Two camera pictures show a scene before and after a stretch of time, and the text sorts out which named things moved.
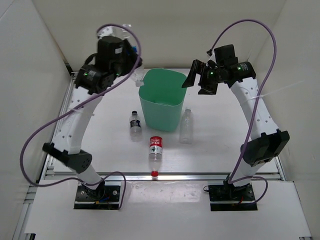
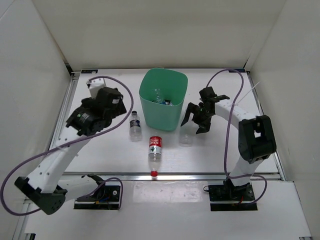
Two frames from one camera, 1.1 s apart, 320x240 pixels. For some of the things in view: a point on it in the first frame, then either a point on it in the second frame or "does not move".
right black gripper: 199,67 to 204,126
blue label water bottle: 137,75 to 158,96
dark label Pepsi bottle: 135,131 does not move
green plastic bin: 163,98 does not move
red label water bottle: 155,154 does not move
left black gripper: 131,59 to 116,113
